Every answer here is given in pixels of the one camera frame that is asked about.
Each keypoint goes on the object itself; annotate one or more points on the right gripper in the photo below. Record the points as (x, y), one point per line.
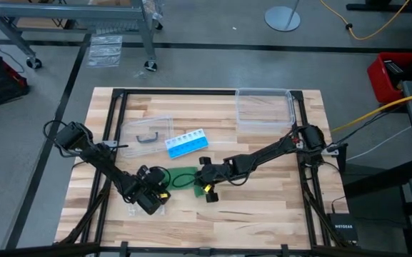
(212, 175)

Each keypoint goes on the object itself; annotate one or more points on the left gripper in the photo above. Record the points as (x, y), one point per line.
(150, 187)

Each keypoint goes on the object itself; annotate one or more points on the green elastic bandage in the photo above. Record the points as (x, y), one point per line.
(186, 171)

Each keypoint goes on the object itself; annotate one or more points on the clear zip plastic bag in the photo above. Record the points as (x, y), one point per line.
(132, 210)

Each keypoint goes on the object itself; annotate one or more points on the blue white pill organizer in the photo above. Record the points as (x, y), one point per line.
(188, 144)

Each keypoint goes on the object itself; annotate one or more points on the clear plastic bin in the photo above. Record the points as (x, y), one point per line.
(262, 110)

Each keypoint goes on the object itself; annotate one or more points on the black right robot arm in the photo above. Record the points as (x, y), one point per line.
(262, 157)

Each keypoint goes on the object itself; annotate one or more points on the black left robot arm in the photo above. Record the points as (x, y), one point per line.
(102, 160)

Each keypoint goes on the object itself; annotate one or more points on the clear plastic bin lid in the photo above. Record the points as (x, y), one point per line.
(159, 123)

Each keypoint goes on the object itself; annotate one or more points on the small clear plastic scrap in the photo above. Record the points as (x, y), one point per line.
(139, 74)

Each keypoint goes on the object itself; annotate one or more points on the clear plastic sheet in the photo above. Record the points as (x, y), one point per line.
(104, 50)

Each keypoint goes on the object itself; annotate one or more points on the round grey stand base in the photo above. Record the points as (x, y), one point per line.
(280, 19)

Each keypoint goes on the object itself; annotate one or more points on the grey metal cart with casters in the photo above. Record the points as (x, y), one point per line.
(66, 12)

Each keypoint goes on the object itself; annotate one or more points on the red plastic crate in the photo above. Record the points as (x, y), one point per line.
(378, 82)

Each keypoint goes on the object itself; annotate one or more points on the black rectangular device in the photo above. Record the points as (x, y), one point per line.
(393, 69)

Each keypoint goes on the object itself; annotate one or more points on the black aluminium table frame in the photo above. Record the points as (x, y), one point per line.
(118, 107)

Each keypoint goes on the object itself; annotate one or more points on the black Netgear network switch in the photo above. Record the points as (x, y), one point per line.
(343, 226)

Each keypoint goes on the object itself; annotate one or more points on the black desk frame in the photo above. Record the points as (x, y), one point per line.
(377, 6)

